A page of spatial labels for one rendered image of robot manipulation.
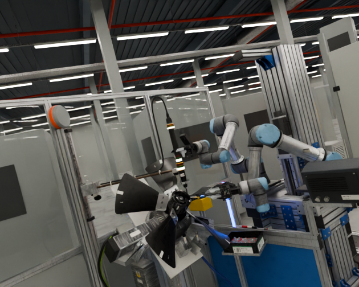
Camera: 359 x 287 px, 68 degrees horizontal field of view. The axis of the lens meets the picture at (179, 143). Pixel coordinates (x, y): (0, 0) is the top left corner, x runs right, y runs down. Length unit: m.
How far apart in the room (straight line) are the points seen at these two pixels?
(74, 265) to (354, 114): 2.64
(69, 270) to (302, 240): 1.47
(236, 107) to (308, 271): 4.05
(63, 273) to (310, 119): 2.02
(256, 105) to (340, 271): 3.93
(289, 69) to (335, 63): 0.89
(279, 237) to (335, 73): 1.74
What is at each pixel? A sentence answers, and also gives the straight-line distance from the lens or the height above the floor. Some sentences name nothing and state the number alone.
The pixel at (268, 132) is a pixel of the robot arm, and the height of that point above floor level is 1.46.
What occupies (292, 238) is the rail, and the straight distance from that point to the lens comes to 1.75.
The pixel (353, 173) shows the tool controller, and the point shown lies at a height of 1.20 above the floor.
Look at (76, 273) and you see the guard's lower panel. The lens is 2.09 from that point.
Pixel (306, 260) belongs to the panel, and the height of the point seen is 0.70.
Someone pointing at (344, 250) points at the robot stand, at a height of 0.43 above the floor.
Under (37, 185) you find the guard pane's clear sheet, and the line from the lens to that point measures 1.96.
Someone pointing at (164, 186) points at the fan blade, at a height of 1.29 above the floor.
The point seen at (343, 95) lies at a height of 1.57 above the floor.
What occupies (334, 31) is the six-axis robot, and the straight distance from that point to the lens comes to 5.23.
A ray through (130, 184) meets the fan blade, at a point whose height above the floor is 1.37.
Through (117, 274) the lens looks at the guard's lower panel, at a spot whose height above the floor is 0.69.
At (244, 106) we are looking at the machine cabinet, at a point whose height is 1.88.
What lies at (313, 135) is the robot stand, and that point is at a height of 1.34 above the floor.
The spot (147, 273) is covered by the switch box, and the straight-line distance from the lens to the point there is 1.82.
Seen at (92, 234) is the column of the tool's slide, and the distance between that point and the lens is 1.92.
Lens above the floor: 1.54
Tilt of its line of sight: 1 degrees down
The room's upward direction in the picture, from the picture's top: 14 degrees counter-clockwise
